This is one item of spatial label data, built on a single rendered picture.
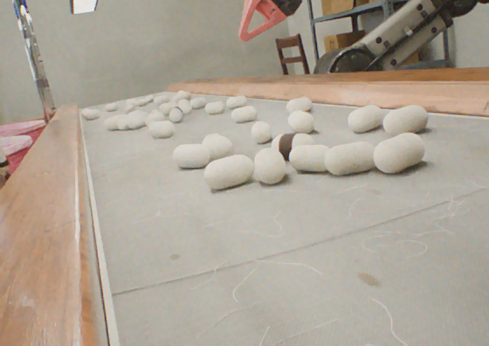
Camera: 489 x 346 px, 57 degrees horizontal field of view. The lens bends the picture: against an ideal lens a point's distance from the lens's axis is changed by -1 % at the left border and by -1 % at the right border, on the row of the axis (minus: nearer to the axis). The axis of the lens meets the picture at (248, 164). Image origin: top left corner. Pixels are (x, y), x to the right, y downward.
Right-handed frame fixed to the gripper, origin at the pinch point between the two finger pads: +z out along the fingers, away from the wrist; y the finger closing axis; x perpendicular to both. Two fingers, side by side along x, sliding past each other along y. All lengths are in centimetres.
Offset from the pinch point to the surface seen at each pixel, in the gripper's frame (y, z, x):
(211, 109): 5.2, 13.6, 1.7
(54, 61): -447, 16, -46
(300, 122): 35.6, 13.6, 1.2
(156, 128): 17.2, 21.2, -5.5
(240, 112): 19.9, 13.6, 1.0
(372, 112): 40.3, 10.0, 3.9
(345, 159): 50, 17, -2
